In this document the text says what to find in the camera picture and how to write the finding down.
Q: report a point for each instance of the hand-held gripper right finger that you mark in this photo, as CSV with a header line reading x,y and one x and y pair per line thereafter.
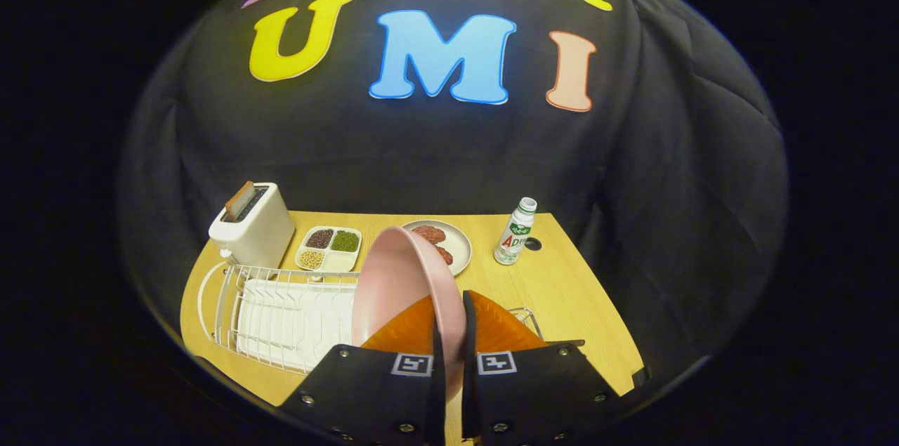
x,y
469,376

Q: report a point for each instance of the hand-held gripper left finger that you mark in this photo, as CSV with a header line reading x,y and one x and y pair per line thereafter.
x,y
393,390

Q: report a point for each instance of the pink plate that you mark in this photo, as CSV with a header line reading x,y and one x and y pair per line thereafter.
x,y
393,284

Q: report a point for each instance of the beige round plate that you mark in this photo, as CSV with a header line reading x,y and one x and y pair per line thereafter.
x,y
460,242

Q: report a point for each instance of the white divided bean dish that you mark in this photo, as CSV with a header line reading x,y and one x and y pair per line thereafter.
x,y
340,260

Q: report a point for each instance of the white drip tray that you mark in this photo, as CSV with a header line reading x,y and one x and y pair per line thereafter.
x,y
295,323

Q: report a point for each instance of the reddish meat piece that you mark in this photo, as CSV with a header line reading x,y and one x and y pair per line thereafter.
x,y
428,234
444,256

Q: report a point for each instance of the white green label bottle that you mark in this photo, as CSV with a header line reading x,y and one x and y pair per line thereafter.
x,y
514,235

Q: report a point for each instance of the white toaster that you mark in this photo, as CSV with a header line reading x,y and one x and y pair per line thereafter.
x,y
260,235

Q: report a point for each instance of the black backdrop cloth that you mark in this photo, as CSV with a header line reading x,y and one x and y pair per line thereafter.
x,y
351,151

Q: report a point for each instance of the toast bread slice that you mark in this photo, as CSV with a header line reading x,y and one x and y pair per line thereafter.
x,y
239,200

